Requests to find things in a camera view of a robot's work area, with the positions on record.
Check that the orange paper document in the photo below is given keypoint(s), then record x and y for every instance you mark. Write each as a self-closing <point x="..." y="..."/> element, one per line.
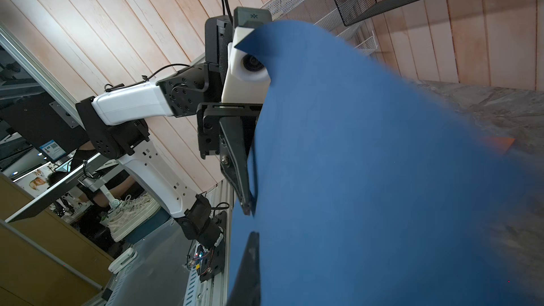
<point x="500" y="144"/>

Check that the white wire mesh shelf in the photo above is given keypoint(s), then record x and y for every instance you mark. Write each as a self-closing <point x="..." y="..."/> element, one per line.
<point x="325" y="14"/>

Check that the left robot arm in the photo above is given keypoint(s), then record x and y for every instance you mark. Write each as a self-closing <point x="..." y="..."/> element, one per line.
<point x="116" y="123"/>

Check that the blue paper document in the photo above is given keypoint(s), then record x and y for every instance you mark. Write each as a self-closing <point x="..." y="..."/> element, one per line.
<point x="368" y="192"/>

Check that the white sneakers on floor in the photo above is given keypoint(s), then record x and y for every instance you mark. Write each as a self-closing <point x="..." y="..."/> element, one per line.
<point x="130" y="214"/>

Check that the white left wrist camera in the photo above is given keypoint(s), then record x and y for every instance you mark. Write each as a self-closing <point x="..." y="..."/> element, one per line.
<point x="247" y="80"/>

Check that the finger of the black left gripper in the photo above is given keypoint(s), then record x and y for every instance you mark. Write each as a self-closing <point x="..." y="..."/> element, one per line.
<point x="236" y="137"/>

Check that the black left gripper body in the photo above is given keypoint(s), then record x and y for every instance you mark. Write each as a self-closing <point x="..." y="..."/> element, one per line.
<point x="208" y="116"/>

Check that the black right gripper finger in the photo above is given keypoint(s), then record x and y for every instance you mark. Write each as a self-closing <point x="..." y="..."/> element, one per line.
<point x="247" y="287"/>

